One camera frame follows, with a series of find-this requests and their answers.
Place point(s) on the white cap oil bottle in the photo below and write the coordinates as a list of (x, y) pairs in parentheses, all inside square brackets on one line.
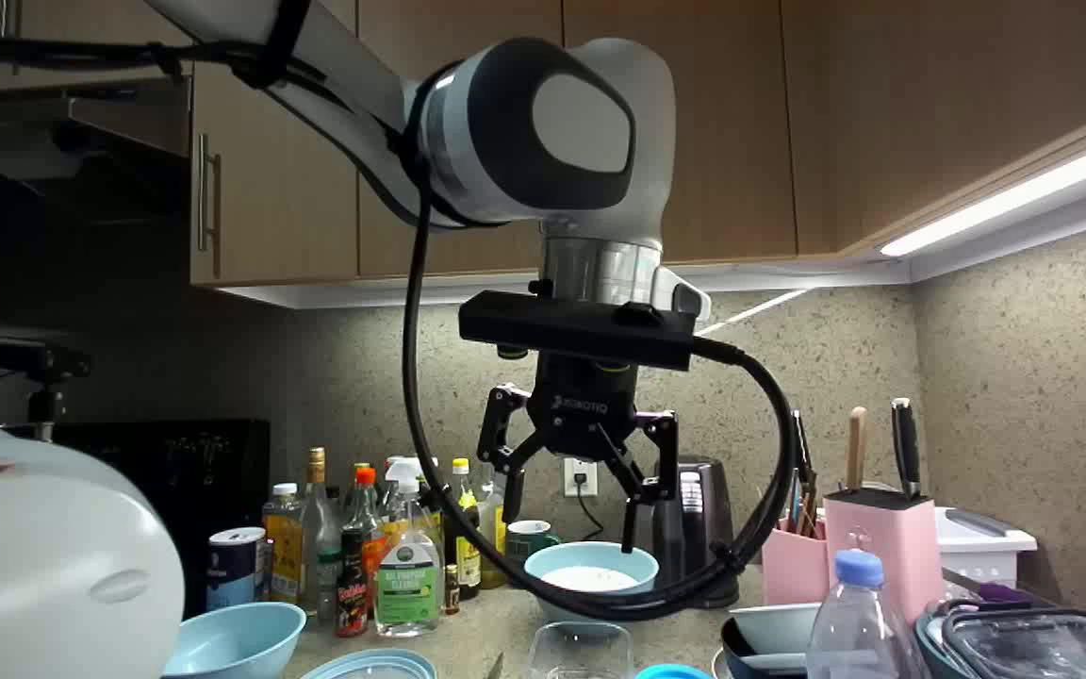
[(283, 541)]

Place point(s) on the yellow cap dark bottle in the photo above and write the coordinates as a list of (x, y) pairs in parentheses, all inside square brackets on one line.
[(464, 541)]

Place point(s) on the clear spray bottle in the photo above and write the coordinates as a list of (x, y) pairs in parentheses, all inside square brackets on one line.
[(408, 580)]

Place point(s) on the empty light blue bowl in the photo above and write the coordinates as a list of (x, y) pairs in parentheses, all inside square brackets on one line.
[(234, 643)]

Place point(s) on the light blue plate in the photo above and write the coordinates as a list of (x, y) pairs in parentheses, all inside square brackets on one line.
[(367, 664)]

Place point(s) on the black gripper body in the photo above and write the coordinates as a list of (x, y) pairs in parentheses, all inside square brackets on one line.
[(587, 401)]

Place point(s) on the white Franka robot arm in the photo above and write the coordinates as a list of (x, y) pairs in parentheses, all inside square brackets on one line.
[(367, 87)]

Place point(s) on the blue bowl with white contents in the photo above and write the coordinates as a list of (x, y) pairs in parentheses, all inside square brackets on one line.
[(591, 570)]

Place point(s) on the pink utensil holder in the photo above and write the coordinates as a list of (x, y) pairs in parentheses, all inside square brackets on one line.
[(792, 566)]

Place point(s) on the wooden overhead cabinet door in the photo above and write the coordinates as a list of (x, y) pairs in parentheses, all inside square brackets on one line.
[(282, 174), (719, 125), (943, 87), (500, 251)]

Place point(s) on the black countertop appliance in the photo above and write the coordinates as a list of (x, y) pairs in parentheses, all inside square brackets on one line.
[(190, 491)]

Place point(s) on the white wall outlet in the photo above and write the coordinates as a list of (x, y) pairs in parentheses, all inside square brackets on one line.
[(581, 478)]

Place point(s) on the orange cap sauce bottle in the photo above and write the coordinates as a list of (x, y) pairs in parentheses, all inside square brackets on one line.
[(358, 554)]

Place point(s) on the gold cap glass bottle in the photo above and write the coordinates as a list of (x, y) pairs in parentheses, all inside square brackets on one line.
[(322, 528)]

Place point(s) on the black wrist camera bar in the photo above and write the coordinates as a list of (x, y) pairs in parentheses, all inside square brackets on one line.
[(568, 327)]

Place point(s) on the blue cap water bottle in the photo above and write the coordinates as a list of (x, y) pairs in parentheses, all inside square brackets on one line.
[(856, 628)]

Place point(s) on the blue silicone item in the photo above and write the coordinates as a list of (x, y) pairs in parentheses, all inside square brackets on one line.
[(674, 673)]

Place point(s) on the black electric kettle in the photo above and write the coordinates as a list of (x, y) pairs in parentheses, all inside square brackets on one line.
[(694, 528)]

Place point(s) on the white canister blue label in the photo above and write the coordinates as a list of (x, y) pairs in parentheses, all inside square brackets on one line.
[(234, 566)]

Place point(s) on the clear lidded food container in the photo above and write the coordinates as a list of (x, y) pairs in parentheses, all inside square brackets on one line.
[(1033, 643)]

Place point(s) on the dark bowl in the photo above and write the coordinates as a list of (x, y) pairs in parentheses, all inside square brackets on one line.
[(770, 635)]

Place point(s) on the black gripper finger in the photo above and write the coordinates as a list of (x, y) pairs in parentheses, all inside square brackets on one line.
[(507, 429), (656, 459)]

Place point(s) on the white plastic container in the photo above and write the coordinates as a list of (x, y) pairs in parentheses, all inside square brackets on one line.
[(980, 541)]

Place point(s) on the dark range hood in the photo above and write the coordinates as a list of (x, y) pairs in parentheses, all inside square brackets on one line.
[(54, 136)]

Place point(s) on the clear glass container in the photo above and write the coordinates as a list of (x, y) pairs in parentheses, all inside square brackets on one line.
[(581, 648)]

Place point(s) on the under-cabinet LED light strip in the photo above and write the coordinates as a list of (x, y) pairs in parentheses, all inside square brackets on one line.
[(1021, 190), (354, 291)]

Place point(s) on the black kitchen utensil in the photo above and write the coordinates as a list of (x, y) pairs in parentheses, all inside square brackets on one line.
[(801, 466)]

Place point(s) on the pink knife block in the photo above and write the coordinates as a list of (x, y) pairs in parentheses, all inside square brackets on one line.
[(887, 554)]

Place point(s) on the black camera on stand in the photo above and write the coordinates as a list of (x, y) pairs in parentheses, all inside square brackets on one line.
[(38, 364)]

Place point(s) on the white rounded appliance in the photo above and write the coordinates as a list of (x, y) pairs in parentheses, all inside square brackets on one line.
[(38, 566)]

